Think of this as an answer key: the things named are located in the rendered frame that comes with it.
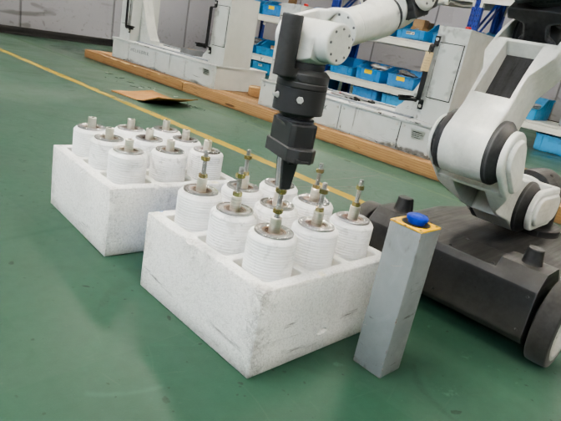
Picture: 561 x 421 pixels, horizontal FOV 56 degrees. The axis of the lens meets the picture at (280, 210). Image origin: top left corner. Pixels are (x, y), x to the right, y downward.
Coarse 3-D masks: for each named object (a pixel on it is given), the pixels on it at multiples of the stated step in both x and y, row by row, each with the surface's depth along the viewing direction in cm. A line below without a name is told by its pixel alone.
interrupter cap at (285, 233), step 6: (264, 222) 101; (258, 228) 98; (264, 228) 99; (282, 228) 100; (288, 228) 101; (264, 234) 95; (270, 234) 96; (282, 234) 98; (288, 234) 98; (282, 240) 95
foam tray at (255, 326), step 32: (160, 224) 112; (160, 256) 113; (192, 256) 105; (224, 256) 101; (160, 288) 115; (192, 288) 106; (224, 288) 98; (256, 288) 92; (288, 288) 95; (320, 288) 102; (352, 288) 110; (192, 320) 107; (224, 320) 99; (256, 320) 92; (288, 320) 98; (320, 320) 106; (352, 320) 115; (224, 352) 100; (256, 352) 95; (288, 352) 102
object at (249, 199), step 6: (222, 186) 121; (222, 192) 120; (228, 192) 119; (258, 192) 121; (222, 198) 120; (228, 198) 119; (246, 198) 118; (252, 198) 119; (258, 198) 120; (246, 204) 119; (252, 204) 119
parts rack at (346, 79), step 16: (336, 0) 643; (464, 0) 536; (480, 0) 526; (496, 0) 515; (512, 0) 505; (272, 16) 718; (480, 16) 529; (496, 16) 572; (480, 32) 543; (496, 32) 574; (352, 48) 700; (416, 48) 640; (352, 80) 640; (528, 128) 507; (544, 128) 497; (560, 128) 488
